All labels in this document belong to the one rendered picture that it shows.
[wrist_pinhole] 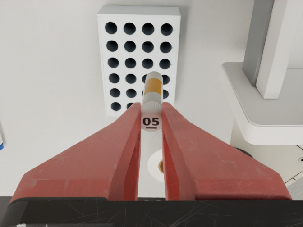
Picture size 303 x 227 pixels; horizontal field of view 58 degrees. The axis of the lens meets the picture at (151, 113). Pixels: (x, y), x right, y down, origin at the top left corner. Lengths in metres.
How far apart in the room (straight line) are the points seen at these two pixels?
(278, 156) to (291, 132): 0.97
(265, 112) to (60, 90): 0.27
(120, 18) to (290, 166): 1.04
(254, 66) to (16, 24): 0.27
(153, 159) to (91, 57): 0.16
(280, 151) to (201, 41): 0.87
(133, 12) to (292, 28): 0.15
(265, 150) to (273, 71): 0.93
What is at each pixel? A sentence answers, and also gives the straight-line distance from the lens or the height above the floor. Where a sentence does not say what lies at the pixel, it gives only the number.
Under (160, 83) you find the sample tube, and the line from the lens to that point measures 0.15.
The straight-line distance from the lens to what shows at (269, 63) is 0.22.
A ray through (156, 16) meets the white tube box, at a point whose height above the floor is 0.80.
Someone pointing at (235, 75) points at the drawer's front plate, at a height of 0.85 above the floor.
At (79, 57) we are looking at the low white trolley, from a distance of 0.36.
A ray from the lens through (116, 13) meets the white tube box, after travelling 0.29.
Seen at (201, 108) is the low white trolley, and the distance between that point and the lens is 0.38.
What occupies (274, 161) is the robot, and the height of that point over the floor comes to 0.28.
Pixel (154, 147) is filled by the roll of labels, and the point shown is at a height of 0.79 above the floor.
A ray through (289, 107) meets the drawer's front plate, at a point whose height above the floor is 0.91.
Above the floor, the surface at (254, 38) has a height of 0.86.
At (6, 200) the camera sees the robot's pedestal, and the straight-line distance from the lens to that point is 0.82.
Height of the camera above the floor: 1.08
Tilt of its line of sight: 56 degrees down
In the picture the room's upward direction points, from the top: 178 degrees counter-clockwise
